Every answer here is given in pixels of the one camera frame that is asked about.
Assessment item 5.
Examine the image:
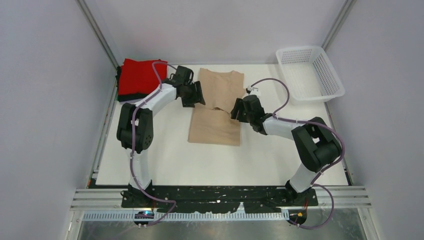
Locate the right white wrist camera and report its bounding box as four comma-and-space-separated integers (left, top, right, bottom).
245, 86, 261, 98

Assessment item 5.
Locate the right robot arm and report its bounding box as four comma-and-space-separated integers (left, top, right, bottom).
230, 94, 344, 205

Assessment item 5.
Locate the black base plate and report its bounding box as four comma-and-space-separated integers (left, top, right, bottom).
120, 185, 318, 214

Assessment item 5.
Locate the beige t shirt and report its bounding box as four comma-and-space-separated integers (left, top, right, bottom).
188, 68, 245, 146

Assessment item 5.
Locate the red folded t shirt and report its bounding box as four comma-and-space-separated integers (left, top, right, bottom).
119, 58, 168, 95

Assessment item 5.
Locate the white plastic basket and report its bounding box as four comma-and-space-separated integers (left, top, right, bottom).
275, 45, 346, 105

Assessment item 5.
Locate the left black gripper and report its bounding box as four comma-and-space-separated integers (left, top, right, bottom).
180, 81, 205, 108

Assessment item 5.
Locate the aluminium frame rail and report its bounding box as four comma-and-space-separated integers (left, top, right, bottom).
70, 186, 372, 211

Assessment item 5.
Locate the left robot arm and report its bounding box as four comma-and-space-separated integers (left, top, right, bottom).
116, 65, 205, 207

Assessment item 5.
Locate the white slotted cable duct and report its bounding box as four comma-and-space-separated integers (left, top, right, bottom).
82, 210, 289, 222

